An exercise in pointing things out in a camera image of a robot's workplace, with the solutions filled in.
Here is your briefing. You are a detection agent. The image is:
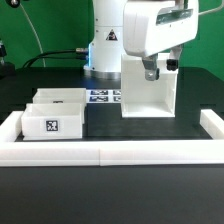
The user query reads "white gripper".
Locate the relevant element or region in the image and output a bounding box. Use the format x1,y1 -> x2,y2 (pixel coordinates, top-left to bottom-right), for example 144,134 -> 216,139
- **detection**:
123,0 -> 199,81

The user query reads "white drawer cabinet box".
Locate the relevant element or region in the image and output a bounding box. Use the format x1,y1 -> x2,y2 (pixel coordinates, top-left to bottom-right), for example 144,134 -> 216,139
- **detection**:
121,53 -> 178,118

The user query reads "black cable bundle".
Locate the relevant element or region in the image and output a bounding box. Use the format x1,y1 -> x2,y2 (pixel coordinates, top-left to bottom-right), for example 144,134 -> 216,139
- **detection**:
21,47 -> 90,69

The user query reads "white marker tag sheet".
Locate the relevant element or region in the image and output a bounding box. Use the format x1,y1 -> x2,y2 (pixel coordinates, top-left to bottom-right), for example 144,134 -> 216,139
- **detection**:
86,89 -> 121,103

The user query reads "white front drawer tray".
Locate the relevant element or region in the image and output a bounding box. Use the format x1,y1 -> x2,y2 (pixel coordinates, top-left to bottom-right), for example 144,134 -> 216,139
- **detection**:
21,103 -> 84,140

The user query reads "black camera stand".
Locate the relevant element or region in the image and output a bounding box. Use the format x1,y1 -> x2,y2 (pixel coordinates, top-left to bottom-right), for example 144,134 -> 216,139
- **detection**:
0,39 -> 16,77

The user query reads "white rear drawer tray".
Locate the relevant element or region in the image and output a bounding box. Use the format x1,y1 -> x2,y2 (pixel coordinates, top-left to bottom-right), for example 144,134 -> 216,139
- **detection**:
33,88 -> 86,104

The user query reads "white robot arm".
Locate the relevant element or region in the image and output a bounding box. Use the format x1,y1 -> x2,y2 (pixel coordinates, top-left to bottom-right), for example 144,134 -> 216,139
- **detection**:
84,0 -> 199,79

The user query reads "white foam border frame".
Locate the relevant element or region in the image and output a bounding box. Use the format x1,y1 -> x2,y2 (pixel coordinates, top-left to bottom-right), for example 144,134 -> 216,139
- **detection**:
0,109 -> 224,167

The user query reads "white drawer tray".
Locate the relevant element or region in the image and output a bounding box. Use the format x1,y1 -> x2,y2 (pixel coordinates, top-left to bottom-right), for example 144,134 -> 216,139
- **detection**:
33,88 -> 86,104
21,103 -> 84,140

